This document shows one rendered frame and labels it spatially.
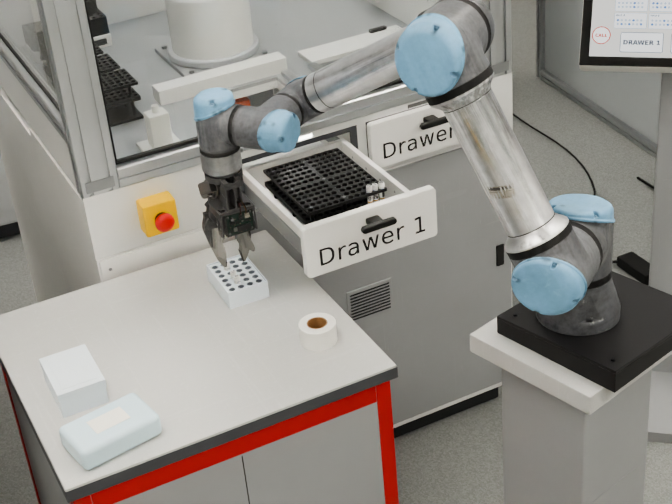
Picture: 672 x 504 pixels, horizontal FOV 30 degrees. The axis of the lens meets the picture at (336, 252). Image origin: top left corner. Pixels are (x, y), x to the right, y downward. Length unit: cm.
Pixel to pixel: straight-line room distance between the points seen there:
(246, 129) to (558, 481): 88
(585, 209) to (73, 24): 100
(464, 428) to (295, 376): 112
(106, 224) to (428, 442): 112
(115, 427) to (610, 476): 94
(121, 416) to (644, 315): 94
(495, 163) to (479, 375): 133
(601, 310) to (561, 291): 20
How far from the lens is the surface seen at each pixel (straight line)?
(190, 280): 257
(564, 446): 237
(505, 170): 203
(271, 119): 221
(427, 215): 249
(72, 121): 248
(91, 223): 258
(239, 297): 246
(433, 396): 323
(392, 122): 276
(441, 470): 319
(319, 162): 266
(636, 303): 236
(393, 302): 300
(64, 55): 244
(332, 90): 226
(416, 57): 198
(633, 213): 423
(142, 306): 252
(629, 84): 465
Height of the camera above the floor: 212
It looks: 31 degrees down
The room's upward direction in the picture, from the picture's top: 5 degrees counter-clockwise
